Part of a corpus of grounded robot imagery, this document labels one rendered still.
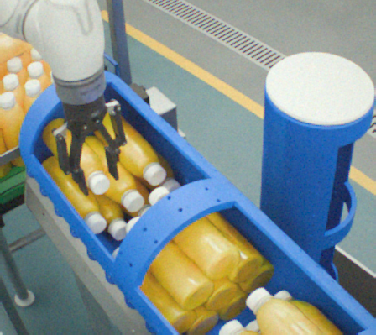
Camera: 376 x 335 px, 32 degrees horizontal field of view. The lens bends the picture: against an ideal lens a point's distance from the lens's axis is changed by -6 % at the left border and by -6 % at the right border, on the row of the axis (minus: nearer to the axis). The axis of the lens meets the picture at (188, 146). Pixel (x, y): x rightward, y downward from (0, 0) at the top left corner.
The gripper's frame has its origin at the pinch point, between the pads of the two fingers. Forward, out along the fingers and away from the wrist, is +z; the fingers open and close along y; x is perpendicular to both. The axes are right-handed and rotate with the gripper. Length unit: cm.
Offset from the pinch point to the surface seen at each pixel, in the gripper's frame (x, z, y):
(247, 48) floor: 136, 116, 148
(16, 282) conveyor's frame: 63, 100, -16
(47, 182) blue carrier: 5.9, 2.2, -8.6
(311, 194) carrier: -8, 35, 52
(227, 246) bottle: -31.5, -4.5, 7.0
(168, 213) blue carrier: -22.8, -8.5, 1.7
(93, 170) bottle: 2.3, 1.5, 0.3
